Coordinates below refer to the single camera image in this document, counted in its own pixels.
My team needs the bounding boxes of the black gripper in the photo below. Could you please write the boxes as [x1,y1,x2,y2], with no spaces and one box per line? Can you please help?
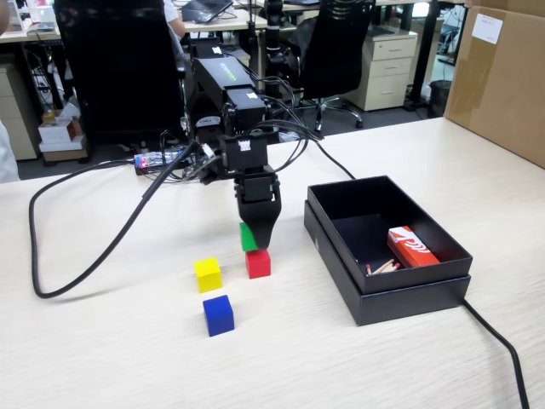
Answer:
[232,164,283,251]

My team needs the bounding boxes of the green wooden cube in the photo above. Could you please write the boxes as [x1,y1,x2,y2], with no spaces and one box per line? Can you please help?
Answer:
[238,221,260,253]

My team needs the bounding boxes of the red wooden cube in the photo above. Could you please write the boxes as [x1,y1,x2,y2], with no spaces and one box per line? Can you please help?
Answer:
[244,249,273,280]

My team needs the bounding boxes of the yellow wooden cube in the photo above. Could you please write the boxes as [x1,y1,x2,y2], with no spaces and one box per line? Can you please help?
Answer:
[193,256,223,295]

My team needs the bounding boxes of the blue wooden cube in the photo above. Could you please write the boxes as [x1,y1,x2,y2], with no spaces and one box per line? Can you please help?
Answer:
[202,294,236,338]

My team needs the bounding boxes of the black open cardboard box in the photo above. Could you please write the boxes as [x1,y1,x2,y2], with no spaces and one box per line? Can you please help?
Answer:
[307,174,475,296]

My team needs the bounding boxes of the circuit board with red light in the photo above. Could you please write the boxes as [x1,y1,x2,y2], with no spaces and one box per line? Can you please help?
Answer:
[133,147,188,176]

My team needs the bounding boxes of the orange white matchbox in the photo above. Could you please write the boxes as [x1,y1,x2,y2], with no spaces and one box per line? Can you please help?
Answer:
[386,225,441,270]

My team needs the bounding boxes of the black vertical clamp pole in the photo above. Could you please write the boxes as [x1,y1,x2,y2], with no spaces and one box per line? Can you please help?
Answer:
[262,0,285,103]

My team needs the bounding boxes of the black mesh office chair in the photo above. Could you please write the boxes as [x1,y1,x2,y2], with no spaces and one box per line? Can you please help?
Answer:
[283,0,376,136]

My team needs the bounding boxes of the cream background desk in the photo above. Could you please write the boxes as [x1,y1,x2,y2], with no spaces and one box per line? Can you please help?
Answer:
[0,7,270,44]

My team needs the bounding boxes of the black solid back office chair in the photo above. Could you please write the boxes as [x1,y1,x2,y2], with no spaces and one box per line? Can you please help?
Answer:
[52,0,191,147]

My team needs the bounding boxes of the black trash bin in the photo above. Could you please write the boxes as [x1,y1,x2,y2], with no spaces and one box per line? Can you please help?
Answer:
[427,79,453,119]

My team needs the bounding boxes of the black laptop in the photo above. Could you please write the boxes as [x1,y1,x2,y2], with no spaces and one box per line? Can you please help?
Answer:
[178,0,236,25]

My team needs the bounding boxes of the stacked white boxes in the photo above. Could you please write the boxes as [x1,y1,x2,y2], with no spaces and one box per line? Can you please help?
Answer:
[37,108,89,164]

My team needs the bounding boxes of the person in white shirt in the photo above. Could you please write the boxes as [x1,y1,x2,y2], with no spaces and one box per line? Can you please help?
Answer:
[163,0,187,38]

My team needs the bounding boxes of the black legged background desk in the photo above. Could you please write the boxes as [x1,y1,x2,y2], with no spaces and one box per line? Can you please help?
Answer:
[374,0,468,112]

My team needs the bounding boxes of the person in white clothing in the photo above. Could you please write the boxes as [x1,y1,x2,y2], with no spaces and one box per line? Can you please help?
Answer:
[0,8,21,183]

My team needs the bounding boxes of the cream cabinet beside white boxes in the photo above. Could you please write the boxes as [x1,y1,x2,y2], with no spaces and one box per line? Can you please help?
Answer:
[0,63,40,164]

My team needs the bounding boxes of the large brown cardboard box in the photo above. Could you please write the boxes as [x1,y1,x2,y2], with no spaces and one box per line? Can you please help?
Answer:
[442,0,545,170]

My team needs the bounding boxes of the white box on desk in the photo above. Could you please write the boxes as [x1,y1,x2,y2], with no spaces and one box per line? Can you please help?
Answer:
[31,3,57,25]

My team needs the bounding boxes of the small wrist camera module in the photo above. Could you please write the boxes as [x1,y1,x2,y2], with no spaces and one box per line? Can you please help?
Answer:
[182,142,226,187]

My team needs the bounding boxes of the thick black straight cable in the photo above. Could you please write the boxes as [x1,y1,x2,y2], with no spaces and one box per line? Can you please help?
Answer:
[305,135,531,409]

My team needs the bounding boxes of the thin black wire bundle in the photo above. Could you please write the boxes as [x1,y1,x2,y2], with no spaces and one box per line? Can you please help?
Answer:
[238,63,327,174]

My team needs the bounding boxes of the thick black looped cable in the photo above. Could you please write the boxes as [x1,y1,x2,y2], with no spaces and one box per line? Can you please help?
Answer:
[28,140,202,300]

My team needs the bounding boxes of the cream drawer cabinet with handles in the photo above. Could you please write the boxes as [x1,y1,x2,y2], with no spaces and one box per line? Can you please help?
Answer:
[341,31,419,112]

